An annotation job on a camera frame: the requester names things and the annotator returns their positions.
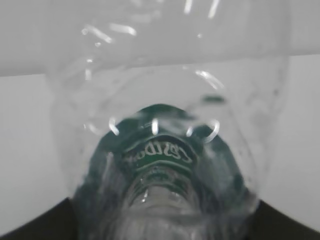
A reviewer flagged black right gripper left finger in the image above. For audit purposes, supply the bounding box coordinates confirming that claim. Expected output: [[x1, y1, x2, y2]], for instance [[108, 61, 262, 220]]
[[0, 198, 79, 240]]

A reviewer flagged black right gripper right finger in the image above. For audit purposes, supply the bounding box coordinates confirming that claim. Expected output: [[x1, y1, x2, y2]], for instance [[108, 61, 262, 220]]
[[247, 200, 320, 240]]

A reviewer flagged clear water bottle green label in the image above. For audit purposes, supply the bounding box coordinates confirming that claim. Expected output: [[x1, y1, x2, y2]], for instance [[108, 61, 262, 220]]
[[44, 0, 291, 240]]

